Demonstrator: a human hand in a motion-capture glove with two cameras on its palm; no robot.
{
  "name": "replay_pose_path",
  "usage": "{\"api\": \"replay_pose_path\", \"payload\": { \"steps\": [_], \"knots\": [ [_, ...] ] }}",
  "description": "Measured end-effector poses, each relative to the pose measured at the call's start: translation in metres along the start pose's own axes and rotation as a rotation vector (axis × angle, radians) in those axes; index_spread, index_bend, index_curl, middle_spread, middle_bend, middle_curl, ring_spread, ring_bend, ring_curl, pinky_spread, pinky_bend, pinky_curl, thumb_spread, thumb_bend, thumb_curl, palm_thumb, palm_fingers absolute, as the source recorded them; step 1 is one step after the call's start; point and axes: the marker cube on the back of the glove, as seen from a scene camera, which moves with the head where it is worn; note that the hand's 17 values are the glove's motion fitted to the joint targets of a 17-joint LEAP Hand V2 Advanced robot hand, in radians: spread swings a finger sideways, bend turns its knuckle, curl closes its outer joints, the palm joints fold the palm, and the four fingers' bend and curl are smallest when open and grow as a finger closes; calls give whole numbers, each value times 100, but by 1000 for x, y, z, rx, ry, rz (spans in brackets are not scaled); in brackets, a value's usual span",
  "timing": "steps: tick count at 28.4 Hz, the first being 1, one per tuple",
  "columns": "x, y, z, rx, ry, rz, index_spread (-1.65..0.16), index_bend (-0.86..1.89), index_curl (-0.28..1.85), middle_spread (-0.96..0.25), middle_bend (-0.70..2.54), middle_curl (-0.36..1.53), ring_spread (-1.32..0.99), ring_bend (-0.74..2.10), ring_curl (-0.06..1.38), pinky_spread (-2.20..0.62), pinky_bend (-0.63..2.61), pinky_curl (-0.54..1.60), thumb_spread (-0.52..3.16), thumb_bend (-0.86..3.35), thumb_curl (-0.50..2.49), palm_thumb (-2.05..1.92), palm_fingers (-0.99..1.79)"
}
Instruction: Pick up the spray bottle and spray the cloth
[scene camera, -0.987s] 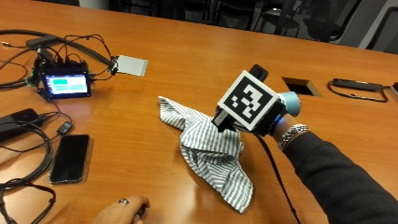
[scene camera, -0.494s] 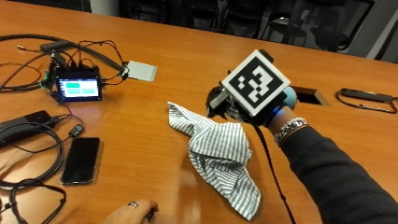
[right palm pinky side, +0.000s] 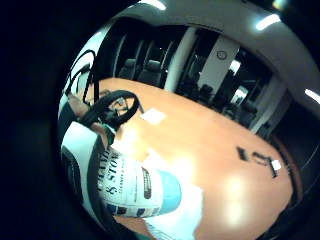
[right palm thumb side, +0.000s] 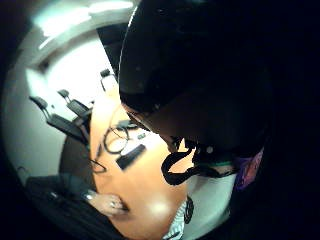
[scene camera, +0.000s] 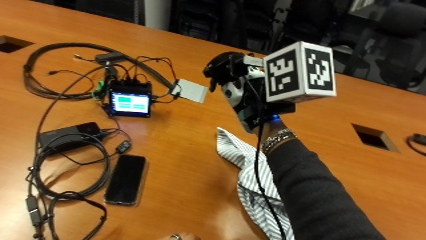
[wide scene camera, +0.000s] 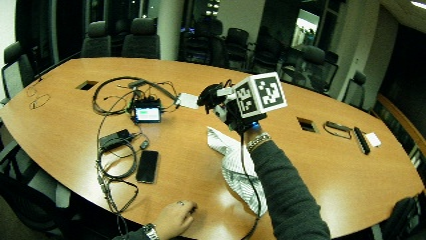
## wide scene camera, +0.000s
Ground small black screen device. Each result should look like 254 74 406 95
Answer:
131 97 165 125

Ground small white box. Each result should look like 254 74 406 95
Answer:
364 131 384 149

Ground thin black adapter cable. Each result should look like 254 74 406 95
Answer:
93 99 152 234

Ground black looped thick cable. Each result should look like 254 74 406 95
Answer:
91 76 180 117

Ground silver chain bracelet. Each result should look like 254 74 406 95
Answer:
245 131 273 153

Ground black office chair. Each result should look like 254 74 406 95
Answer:
281 44 341 95
0 41 37 102
179 16 229 69
380 194 426 240
342 69 369 108
80 20 113 59
225 27 250 72
0 138 75 236
120 16 161 60

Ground black folded glasses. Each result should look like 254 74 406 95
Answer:
322 120 354 141

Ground black smartphone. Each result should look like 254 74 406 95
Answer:
135 149 161 185

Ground black glove cable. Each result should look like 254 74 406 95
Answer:
239 132 264 240

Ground silver wristwatch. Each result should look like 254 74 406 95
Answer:
141 222 163 240

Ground long black bar device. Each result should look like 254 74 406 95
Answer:
353 126 373 156

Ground white striped cloth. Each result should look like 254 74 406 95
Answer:
205 126 270 218

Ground white marker cube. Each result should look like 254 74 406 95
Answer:
232 71 289 120

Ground black power adapter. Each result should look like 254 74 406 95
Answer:
97 128 136 152

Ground white card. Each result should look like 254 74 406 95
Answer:
176 92 201 110

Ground thin-framed eyeglasses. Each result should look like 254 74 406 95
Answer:
26 83 53 111

